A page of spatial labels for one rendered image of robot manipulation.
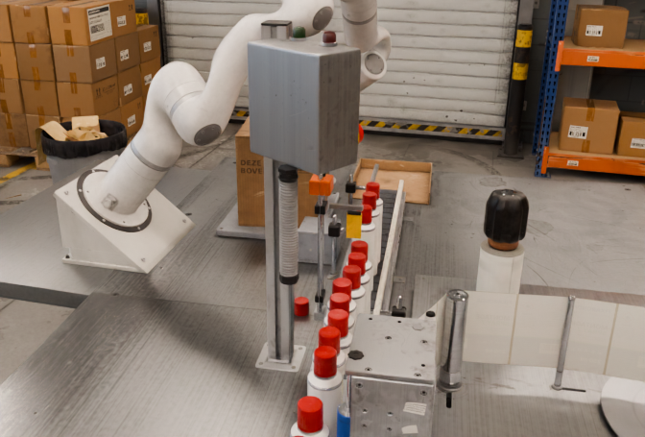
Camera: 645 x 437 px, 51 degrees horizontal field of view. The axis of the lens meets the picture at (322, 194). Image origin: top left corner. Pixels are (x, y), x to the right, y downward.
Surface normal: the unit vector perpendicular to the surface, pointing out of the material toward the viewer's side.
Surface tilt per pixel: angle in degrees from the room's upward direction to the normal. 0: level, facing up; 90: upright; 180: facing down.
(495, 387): 0
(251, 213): 90
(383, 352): 0
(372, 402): 90
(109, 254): 90
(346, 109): 90
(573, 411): 0
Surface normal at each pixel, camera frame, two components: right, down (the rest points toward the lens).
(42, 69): -0.16, 0.38
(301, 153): -0.70, 0.26
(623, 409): 0.01, -0.93
